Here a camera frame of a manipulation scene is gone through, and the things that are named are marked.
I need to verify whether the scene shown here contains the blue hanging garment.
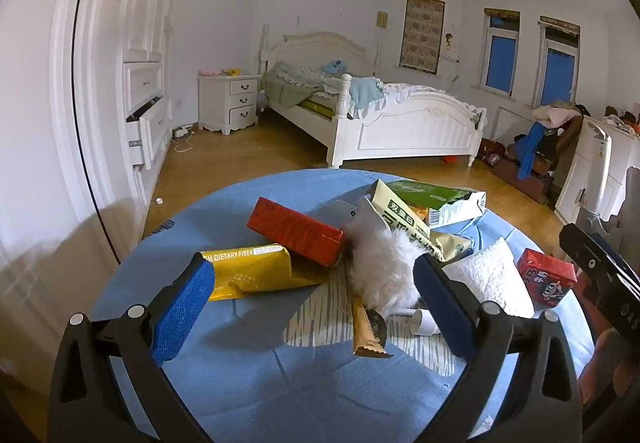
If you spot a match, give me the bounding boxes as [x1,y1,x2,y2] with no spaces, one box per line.
[515,122,548,180]

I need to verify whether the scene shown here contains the small white tube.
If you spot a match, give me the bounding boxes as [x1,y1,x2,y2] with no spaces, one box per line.
[390,307,438,336]

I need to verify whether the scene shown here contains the white wardrobe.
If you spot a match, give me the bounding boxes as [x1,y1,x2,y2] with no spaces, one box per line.
[47,0,191,234]

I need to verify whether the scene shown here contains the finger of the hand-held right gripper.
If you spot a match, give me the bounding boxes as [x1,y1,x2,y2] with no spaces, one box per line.
[559,222,640,291]

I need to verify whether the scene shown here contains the light blue cloth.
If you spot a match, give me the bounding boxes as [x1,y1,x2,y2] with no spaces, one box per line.
[350,77,386,106]

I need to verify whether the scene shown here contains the white radiator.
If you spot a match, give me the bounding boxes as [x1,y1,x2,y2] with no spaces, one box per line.
[495,106,538,144]

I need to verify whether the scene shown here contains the open white drawer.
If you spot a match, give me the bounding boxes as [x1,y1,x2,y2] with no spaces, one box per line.
[125,93,168,171]

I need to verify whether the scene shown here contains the dark wooden chair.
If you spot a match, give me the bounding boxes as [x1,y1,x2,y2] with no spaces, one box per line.
[492,116,583,204]

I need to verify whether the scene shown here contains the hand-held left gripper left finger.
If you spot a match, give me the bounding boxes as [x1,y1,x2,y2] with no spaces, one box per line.
[47,253,217,443]

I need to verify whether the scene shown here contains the window with blue pane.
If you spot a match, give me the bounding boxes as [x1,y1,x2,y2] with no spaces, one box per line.
[532,16,581,109]
[470,8,521,99]

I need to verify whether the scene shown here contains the white striped cloth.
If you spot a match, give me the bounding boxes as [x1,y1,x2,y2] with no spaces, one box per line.
[282,268,471,374]

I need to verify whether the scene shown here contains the long red box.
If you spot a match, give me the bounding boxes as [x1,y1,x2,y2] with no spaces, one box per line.
[246,196,346,268]

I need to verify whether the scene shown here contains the blue tablecloth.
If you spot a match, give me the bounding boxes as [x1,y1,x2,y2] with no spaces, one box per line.
[90,168,596,443]

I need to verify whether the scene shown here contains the green blanket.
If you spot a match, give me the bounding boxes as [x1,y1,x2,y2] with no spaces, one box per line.
[260,62,326,111]

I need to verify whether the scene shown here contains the white paper towel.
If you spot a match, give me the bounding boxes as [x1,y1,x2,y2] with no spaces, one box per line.
[442,237,535,319]

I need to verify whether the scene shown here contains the white bed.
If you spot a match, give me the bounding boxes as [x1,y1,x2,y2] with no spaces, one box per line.
[260,32,488,169]

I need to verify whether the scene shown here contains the white nightstand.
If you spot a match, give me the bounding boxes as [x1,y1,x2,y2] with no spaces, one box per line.
[197,73,261,135]

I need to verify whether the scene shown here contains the white dresser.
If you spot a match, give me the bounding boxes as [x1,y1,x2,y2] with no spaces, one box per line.
[555,116,640,224]

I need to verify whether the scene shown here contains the white fluffy ball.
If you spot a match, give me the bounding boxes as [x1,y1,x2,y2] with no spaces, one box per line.
[342,210,426,314]

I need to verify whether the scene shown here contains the small red box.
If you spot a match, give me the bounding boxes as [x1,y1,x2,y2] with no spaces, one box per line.
[516,248,577,308]

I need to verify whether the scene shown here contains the cream printed packet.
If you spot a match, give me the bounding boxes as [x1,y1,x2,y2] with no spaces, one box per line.
[367,179,473,264]

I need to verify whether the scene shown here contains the clothes on dresser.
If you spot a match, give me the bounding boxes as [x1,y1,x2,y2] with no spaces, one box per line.
[605,106,640,134]

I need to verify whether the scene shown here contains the pile of clothes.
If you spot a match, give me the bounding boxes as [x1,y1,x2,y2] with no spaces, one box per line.
[531,100,591,129]

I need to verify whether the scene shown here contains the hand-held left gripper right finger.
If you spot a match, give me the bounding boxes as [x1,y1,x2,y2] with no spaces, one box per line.
[412,253,585,443]

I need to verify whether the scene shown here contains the patterned wall hanging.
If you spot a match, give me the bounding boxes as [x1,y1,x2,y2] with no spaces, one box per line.
[399,0,446,73]

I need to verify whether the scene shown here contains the yellow snack packet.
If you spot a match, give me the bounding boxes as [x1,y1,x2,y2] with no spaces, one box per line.
[197,243,331,302]

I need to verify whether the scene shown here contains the green white carton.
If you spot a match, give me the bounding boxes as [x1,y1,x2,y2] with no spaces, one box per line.
[385,179,487,229]

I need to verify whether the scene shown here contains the gold brown wrapper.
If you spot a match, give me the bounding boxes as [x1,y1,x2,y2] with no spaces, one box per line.
[350,293,393,359]

